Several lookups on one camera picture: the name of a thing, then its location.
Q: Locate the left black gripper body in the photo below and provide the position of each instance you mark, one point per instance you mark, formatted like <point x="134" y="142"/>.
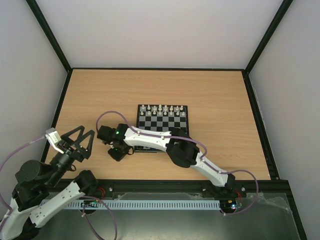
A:
<point x="76" y="155"/>

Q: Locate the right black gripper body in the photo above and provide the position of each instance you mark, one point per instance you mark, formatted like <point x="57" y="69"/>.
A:
<point x="117" y="152"/>

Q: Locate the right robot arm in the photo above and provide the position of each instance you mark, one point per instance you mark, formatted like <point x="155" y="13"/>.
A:
<point x="181" y="149"/>

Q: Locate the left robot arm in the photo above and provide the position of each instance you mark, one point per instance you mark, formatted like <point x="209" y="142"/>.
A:
<point x="25" y="215"/>

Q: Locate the left controller board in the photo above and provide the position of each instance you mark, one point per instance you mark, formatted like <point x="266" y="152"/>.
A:
<point x="90" y="203"/>

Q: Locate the controller board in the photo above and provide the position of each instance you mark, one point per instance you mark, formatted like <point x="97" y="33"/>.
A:
<point x="90" y="203"/>
<point x="232" y="204"/>

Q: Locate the right controller board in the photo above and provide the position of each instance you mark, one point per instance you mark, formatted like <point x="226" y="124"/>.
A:
<point x="232" y="204"/>

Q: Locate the black and grey chessboard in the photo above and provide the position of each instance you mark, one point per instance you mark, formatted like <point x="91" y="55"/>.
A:
<point x="162" y="123"/>

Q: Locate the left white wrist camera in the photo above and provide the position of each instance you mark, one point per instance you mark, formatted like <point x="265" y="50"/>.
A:
<point x="54" y="139"/>

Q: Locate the grey slotted cable duct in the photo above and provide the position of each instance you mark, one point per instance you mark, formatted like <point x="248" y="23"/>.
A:
<point x="213" y="205"/>

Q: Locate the black frame post left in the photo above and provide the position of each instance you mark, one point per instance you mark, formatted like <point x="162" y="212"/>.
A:
<point x="38" y="14"/>

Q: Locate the black frame post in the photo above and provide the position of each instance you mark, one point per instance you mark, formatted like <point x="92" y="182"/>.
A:
<point x="38" y="14"/>
<point x="276" y="20"/>

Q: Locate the black frame post right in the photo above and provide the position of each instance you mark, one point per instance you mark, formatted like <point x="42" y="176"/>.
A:
<point x="276" y="20"/>

